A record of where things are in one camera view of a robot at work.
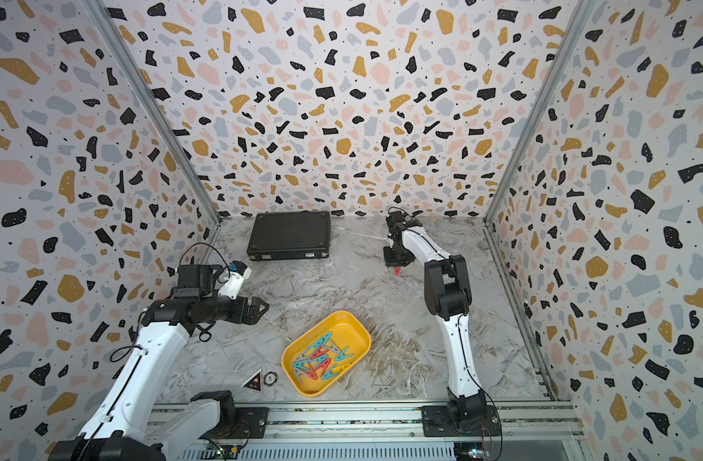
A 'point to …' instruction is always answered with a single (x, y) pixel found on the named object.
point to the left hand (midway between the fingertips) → (254, 302)
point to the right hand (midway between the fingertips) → (394, 262)
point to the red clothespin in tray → (319, 351)
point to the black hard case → (290, 235)
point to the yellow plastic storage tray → (317, 358)
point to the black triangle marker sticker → (254, 382)
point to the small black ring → (270, 378)
